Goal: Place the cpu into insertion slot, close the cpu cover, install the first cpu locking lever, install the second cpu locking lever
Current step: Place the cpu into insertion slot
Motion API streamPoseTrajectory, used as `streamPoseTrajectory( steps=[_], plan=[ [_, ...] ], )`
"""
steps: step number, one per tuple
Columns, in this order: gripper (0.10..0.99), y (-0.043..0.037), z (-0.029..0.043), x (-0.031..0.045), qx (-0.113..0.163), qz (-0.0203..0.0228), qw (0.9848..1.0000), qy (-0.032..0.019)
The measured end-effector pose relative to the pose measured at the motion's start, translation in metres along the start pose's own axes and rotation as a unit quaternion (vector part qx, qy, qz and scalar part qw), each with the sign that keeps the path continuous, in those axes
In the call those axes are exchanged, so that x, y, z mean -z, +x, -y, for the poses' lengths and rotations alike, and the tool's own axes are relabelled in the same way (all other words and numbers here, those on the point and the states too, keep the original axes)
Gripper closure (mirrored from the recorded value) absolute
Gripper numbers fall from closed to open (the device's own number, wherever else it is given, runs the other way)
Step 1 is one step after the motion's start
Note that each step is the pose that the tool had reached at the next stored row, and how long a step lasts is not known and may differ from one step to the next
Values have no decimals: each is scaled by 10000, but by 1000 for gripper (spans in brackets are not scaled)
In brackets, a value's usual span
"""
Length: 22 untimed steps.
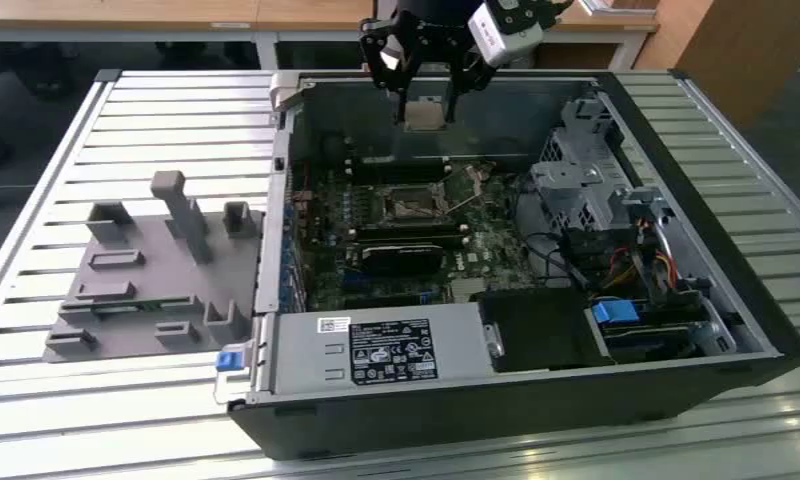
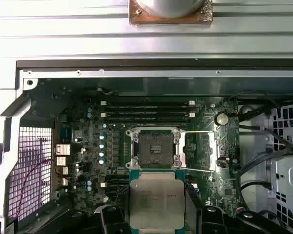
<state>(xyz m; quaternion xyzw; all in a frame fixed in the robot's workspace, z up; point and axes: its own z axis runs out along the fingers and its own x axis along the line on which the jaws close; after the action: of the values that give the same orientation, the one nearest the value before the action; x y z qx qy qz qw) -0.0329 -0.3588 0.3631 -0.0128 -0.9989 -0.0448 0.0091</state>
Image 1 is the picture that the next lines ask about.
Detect wooden desk white frame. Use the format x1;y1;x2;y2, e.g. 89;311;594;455
0;0;662;71

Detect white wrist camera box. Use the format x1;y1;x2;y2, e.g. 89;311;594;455
467;1;547;68

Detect black open PC case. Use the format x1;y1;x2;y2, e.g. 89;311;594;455
225;69;800;462

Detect small black graphics card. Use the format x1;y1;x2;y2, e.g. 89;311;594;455
358;241;446;275

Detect brown wooden cabinet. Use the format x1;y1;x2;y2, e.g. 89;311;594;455
632;0;800;129

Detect silver metal drive cage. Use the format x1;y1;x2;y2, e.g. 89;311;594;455
528;97;662;233

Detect white paper stack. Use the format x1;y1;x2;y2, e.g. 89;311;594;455
575;0;662;14

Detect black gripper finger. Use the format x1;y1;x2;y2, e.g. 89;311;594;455
358;10;423;125
432;28;503;124

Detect small silver heat sink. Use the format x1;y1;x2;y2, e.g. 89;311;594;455
448;277;490;304

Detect blue case latch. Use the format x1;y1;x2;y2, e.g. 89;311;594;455
215;349;249;374

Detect grey parts rack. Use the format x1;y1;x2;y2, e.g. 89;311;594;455
41;169;269;364

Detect black installed RAM sticks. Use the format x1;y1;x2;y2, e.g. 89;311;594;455
354;223;463;247

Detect grey power supply unit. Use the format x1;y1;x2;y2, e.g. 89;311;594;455
264;301;496;394

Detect CPU socket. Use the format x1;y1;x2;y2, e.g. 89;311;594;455
378;184;452;224

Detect silver square CPU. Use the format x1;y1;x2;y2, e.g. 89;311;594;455
403;101;451;133

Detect green motherboard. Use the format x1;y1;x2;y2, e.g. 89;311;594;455
285;154;548;311

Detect blue disk carrier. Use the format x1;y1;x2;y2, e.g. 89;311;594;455
590;298;642;330

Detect green RAM stick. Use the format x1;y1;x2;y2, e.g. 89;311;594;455
91;297;196;315

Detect black bundled cables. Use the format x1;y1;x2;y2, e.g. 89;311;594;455
514;184;591;293

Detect yellow and red wires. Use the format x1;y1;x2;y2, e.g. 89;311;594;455
602;248;680;292

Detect empty black RAM slots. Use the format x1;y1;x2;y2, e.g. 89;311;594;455
343;152;458;185

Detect black office chair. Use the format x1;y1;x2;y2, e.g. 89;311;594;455
0;41;83;102

